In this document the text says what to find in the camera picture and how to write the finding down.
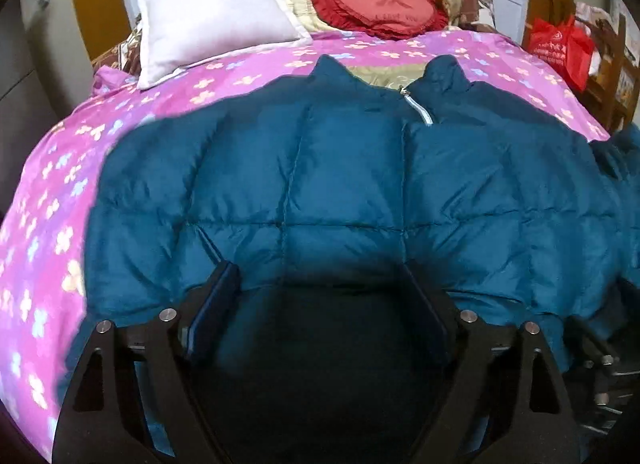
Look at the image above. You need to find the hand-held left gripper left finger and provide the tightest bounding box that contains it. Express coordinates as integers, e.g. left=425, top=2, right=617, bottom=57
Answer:
left=52, top=261, right=241, bottom=464

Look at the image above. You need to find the red plastic bag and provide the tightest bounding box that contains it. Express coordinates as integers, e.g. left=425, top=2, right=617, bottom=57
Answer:
left=527, top=14, right=596, bottom=92

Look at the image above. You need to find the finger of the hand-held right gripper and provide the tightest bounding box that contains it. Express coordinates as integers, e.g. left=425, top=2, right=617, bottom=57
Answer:
left=565, top=317, right=640, bottom=445

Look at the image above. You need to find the wooden rack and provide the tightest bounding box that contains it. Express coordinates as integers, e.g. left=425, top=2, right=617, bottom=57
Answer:
left=575, top=0, right=640, bottom=132

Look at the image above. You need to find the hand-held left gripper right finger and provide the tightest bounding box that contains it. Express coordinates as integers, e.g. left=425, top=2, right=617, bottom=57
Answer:
left=402, top=263, right=592, bottom=464

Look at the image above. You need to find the white pillow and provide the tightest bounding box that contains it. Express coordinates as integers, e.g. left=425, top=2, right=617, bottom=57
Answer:
left=136, top=0, right=313, bottom=91

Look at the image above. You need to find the teal puffer jacket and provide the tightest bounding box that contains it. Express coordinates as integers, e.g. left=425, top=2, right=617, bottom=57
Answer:
left=65, top=54, right=640, bottom=464

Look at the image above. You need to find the pink floral bed cover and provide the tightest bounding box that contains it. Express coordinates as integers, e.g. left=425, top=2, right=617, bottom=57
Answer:
left=0, top=27, right=613, bottom=452

